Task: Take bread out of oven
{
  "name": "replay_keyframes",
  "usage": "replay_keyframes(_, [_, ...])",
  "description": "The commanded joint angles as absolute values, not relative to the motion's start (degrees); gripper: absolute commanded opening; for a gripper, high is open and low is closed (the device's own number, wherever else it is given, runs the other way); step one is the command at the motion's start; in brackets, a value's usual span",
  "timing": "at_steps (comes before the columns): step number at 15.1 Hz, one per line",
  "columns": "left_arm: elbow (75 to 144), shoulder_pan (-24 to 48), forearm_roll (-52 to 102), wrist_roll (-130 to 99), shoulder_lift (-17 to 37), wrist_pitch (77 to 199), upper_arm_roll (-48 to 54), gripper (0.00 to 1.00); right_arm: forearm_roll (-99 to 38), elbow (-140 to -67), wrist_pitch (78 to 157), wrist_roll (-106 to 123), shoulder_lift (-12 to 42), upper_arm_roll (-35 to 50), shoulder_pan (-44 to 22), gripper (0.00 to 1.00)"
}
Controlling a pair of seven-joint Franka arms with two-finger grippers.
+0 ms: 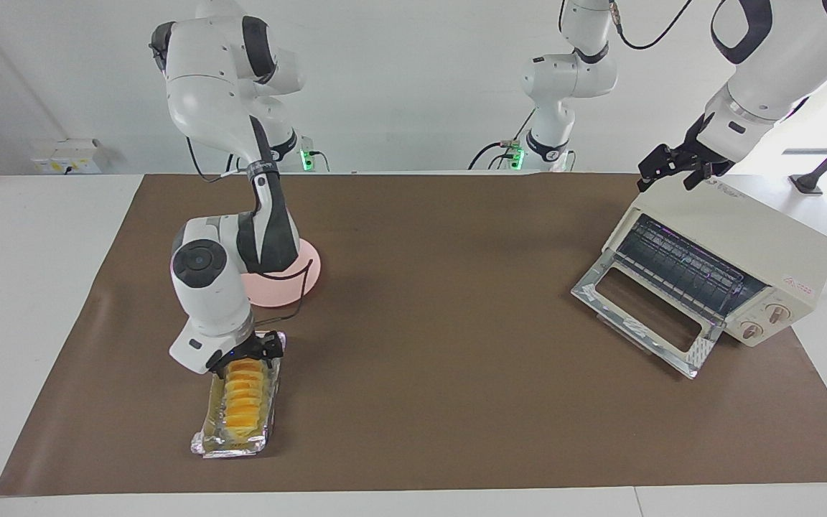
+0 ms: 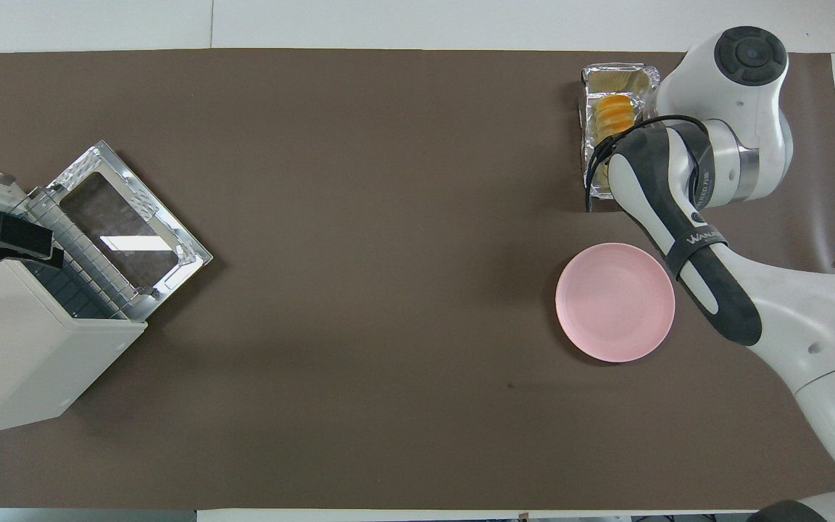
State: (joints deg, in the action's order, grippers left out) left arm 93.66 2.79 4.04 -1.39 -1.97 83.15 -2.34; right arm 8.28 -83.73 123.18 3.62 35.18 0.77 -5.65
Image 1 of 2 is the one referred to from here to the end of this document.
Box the metal oven rack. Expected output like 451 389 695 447
613 214 767 318

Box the brown table mat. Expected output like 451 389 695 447
0 172 827 498

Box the cream toaster oven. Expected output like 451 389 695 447
602 176 827 348

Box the pink round plate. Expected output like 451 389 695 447
240 239 324 309

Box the white wall socket box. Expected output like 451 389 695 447
32 139 103 175

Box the aluminium foil tray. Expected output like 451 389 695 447
191 330 287 459

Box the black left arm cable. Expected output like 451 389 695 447
611 0 696 51

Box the glass oven door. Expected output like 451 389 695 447
570 248 724 380

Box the sliced golden bread loaf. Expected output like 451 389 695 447
223 359 271 440

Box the black base cable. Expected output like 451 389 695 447
467 108 538 172

